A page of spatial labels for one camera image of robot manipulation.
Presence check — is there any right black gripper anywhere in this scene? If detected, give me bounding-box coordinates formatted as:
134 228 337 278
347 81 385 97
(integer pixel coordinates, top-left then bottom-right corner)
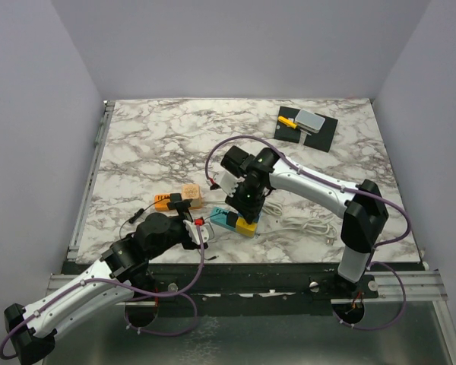
225 182 264 224

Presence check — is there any black power adapter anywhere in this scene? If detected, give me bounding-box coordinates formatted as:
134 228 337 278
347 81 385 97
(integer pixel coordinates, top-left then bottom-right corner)
119 192 183 235

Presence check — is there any yellow cube socket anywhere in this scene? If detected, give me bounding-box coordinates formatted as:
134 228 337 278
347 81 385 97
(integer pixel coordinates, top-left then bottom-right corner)
235 217 258 238

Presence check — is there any beige cube socket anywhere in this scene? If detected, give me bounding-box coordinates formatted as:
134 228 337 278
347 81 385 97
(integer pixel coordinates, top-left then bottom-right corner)
181 184 203 209

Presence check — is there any teal power strip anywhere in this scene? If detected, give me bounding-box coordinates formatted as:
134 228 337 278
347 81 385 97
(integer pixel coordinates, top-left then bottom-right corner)
209 207 261 234

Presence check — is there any white teal-strip cable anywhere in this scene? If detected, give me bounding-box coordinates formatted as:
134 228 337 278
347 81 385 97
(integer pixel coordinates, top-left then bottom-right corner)
256 216 337 244

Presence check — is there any black plug adapter with cable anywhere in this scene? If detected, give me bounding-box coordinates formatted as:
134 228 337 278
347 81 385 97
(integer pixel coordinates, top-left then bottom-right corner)
207 207 239 232

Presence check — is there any orange power strip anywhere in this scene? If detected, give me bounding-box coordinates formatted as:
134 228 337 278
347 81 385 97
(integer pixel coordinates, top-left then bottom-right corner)
154 193 182 212

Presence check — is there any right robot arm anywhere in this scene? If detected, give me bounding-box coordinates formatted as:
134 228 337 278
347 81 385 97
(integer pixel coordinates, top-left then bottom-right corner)
214 146 388 297

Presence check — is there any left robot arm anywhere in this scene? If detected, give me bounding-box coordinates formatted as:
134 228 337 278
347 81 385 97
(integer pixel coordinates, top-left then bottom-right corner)
3 201 214 364

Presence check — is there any black mat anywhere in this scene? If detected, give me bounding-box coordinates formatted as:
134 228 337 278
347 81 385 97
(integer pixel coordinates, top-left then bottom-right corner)
274 106 338 153

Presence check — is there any grey rectangular box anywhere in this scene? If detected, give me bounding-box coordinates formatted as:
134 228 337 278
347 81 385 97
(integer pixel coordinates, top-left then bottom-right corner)
294 109 325 133

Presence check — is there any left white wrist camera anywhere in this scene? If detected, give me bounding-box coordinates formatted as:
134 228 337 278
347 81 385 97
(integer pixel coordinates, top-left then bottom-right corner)
183 220 215 247

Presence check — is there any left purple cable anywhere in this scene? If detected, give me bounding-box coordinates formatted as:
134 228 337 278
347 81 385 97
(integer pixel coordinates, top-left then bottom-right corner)
0 224 208 360

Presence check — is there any yellow handled screwdriver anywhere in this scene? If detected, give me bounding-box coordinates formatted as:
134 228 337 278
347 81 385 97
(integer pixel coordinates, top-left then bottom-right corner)
277 116 312 134

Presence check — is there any aluminium frame rail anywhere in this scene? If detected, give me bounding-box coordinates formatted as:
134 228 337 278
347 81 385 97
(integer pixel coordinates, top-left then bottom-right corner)
46 271 448 305

